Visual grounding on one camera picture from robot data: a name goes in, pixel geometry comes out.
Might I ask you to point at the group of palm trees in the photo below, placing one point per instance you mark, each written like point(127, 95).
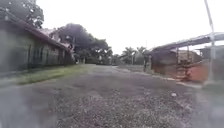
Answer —
point(130, 53)

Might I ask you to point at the group of large dark trees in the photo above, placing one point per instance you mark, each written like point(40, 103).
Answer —
point(83, 40)

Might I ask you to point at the grey gravel road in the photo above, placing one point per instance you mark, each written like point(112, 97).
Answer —
point(110, 103)

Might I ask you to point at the brick shed with metal roof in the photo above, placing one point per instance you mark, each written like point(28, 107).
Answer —
point(165, 61)

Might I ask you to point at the green grass strip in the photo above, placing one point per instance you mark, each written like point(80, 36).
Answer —
point(43, 74)

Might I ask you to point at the house with red roof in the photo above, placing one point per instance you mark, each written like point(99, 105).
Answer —
point(50, 32)

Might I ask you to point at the grey building with brown roof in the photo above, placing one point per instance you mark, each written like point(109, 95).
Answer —
point(26, 50)

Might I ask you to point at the pale utility pole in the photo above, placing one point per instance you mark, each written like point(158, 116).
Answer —
point(210, 40)

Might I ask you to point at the dark tree behind building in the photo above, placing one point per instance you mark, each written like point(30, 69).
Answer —
point(23, 10)

